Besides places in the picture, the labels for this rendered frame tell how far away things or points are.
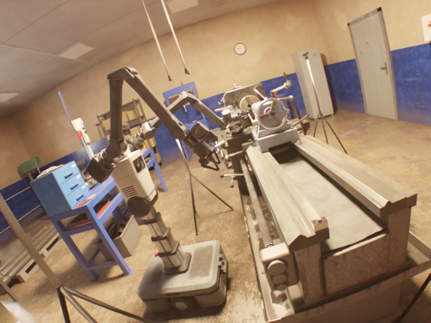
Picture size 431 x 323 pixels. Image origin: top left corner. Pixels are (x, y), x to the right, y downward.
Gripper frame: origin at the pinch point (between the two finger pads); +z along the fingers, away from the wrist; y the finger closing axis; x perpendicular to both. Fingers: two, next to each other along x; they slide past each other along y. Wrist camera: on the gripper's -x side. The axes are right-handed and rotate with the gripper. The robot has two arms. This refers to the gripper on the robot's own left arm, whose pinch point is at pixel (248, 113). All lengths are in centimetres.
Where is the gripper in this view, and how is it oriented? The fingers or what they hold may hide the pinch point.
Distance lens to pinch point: 191.4
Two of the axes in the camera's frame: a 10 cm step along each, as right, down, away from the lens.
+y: 2.9, 7.8, 5.6
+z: 9.5, -3.0, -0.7
